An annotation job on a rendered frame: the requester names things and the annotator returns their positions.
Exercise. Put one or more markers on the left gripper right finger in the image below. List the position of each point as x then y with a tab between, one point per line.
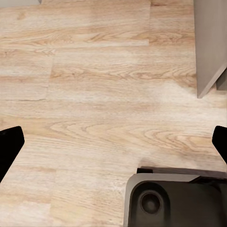
219	140

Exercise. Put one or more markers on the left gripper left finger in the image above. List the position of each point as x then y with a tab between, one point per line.
11	142

